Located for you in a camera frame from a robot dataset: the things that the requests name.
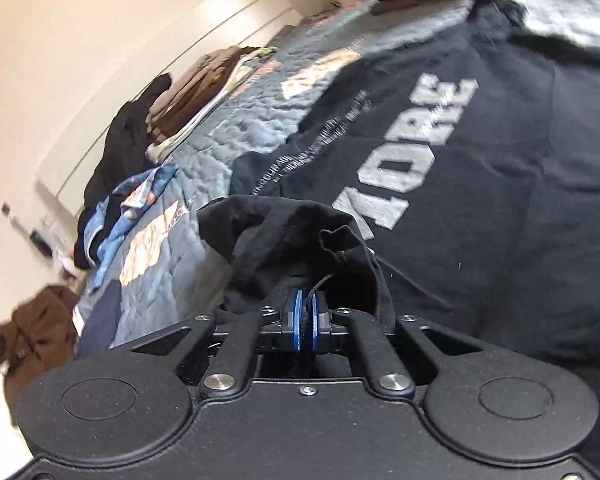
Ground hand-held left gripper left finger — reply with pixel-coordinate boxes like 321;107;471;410
129;288;304;401

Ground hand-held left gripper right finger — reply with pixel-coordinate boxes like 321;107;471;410
307;290;484;402

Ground black printed t-shirt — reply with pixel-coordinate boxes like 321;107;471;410
197;0;600;378

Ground blue patterned clothes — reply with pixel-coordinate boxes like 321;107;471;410
82;165;179;267

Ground stack of folded brown clothes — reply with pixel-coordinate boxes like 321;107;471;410
146;46;277;162

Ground navy blue garment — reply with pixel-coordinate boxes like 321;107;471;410
75;280;124;357

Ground grey printed bedspread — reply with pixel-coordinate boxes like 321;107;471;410
75;0;600;361

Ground black jacket pile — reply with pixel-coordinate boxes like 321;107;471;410
75;72;174;269

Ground brown jacket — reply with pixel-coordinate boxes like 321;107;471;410
0;284;82;427

